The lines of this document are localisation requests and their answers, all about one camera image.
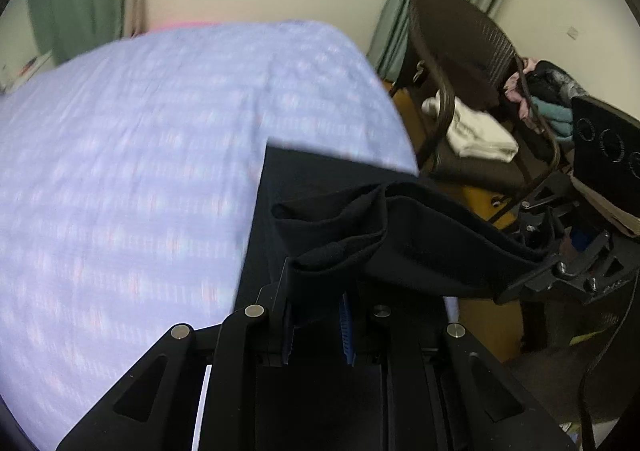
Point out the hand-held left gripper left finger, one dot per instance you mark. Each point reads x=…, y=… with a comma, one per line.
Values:
x=286, y=338

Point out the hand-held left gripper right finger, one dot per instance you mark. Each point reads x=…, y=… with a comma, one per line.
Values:
x=347, y=336

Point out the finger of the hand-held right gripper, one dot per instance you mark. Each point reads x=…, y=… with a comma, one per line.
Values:
x=535, y=276
x=540, y=203

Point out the black pants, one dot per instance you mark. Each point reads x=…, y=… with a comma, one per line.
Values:
x=320, y=196

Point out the pile of clothes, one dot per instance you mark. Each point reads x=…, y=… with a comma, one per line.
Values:
x=550, y=96

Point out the white cloth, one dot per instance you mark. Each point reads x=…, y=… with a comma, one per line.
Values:
x=475, y=131

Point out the dark wicker chair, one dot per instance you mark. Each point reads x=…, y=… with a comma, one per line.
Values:
x=475, y=81

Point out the bed with purple striped sheet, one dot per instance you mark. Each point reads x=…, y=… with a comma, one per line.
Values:
x=140, y=191

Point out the pink blanket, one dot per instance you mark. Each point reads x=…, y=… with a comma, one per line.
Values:
x=185, y=24

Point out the white nightstand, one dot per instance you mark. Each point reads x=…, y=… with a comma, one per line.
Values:
x=22, y=73

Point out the white wall socket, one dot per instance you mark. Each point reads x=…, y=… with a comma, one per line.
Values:
x=574, y=33

